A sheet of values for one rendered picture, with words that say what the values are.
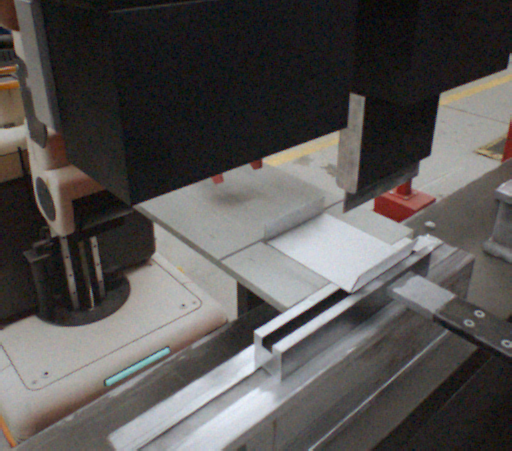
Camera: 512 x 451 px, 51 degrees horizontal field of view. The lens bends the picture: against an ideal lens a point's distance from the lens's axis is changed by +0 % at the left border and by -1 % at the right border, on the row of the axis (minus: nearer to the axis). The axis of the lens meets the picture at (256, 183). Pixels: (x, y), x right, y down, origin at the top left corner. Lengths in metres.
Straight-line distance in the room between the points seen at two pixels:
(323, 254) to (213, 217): 0.13
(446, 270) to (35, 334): 1.24
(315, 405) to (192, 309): 1.14
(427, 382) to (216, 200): 0.29
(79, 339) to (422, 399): 1.13
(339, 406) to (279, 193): 0.24
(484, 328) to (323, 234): 0.18
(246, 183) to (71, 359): 0.96
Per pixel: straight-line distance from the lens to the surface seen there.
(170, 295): 1.64
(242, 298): 0.64
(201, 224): 0.56
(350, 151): 0.39
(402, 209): 2.52
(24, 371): 1.51
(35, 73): 0.28
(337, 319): 0.45
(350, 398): 0.51
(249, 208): 0.58
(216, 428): 0.41
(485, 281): 0.74
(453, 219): 0.86
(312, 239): 0.53
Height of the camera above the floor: 1.29
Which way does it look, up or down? 27 degrees down
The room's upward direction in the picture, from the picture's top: straight up
